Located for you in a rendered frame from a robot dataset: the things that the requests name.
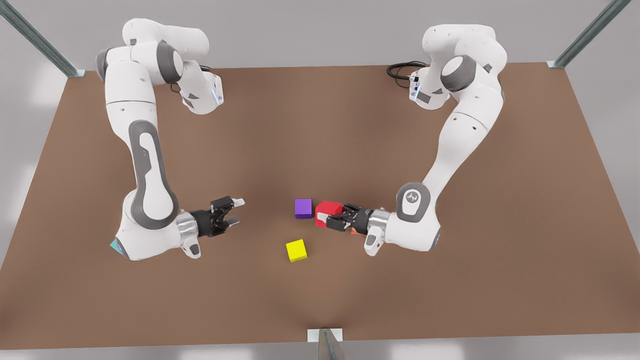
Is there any red wooden cube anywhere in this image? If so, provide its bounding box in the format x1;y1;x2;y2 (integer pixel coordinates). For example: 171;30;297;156
315;200;345;229

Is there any yellow wooden cube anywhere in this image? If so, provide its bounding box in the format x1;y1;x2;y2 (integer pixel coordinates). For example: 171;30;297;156
285;239;309;264

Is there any silver frame post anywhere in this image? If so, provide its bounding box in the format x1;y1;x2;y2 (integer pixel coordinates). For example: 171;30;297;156
546;0;632;70
0;0;87;79
306;327;348;360

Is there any black cable loop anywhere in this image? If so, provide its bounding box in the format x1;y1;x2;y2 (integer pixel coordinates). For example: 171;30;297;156
386;60;429;90
169;64;214;96

